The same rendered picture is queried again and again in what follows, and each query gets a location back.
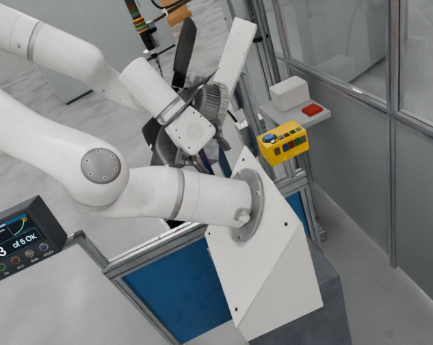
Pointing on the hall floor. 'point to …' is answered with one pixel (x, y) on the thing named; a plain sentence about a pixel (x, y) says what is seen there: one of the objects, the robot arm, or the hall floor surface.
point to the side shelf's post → (308, 179)
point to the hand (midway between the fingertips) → (215, 159)
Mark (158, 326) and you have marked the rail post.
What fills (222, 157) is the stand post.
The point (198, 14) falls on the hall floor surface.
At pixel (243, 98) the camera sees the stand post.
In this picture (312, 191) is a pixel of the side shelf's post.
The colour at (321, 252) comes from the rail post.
